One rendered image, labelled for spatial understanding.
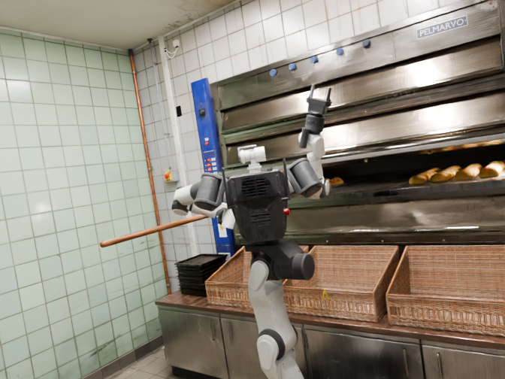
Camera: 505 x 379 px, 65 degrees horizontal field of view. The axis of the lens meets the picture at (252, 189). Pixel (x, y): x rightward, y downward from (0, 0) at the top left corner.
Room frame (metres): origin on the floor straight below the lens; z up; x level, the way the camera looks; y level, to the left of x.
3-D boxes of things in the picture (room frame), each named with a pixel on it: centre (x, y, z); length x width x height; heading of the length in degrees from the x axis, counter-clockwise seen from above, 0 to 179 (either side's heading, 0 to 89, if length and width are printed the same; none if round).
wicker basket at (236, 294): (2.59, 0.04, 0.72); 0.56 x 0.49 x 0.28; 55
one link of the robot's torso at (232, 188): (1.75, -0.02, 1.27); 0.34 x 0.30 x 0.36; 88
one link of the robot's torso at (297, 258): (1.74, -0.08, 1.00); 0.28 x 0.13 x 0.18; 54
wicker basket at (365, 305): (2.24, -0.43, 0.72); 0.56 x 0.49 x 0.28; 53
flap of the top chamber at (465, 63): (2.47, -0.58, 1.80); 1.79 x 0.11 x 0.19; 54
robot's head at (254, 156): (1.81, -0.03, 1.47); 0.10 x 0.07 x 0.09; 88
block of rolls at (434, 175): (2.48, -1.30, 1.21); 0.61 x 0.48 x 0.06; 144
